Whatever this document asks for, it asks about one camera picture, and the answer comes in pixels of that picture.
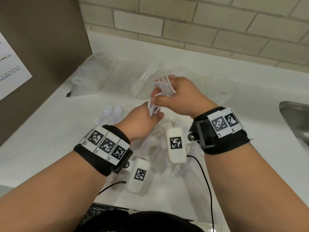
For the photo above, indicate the person's left hand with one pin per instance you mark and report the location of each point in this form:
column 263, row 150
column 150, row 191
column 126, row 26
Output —
column 137, row 123

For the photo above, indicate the person's right hand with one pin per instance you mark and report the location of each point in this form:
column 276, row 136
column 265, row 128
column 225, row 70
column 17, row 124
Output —
column 190, row 99

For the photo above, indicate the pile of white plastic cutlery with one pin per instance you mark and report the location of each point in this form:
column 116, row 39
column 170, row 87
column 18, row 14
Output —
column 117, row 112

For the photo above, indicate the wide clear plastic cup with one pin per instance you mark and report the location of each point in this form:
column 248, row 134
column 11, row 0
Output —
column 142, row 92

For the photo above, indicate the person's left forearm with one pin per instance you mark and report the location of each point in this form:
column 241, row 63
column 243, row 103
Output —
column 48, row 190

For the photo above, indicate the person's right forearm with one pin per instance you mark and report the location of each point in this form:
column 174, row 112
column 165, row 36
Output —
column 241, row 186

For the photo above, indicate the sleeve of stacked clear cups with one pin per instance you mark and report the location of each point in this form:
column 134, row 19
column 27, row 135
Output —
column 89, row 77

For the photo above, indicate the person's black shirt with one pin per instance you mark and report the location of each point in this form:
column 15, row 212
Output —
column 144, row 222

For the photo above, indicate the small black clip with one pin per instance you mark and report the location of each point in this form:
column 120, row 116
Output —
column 69, row 94

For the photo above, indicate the black patterned bag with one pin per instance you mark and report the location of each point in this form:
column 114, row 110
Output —
column 99, row 211

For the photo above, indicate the stainless steel sink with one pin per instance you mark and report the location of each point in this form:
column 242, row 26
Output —
column 297, row 120

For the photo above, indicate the white paper notice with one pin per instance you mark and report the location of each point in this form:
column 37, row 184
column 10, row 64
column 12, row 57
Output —
column 12, row 74

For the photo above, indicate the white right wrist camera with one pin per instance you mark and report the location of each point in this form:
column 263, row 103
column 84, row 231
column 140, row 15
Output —
column 176, row 157

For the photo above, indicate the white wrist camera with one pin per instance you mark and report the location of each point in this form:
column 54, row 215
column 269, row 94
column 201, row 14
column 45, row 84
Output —
column 135, row 187
column 176, row 157

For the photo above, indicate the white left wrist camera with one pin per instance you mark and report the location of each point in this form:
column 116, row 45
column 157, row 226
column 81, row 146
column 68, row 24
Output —
column 135, row 187

